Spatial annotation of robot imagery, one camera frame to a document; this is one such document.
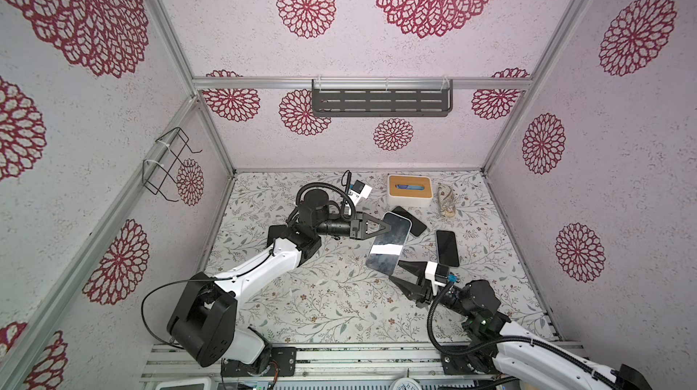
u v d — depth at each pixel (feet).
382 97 3.05
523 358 1.76
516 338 1.77
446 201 3.48
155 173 2.39
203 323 1.37
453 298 2.01
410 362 2.47
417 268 2.12
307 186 1.80
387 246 2.14
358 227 2.05
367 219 2.12
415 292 2.03
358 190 2.17
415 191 3.50
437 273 1.82
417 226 3.41
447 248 3.13
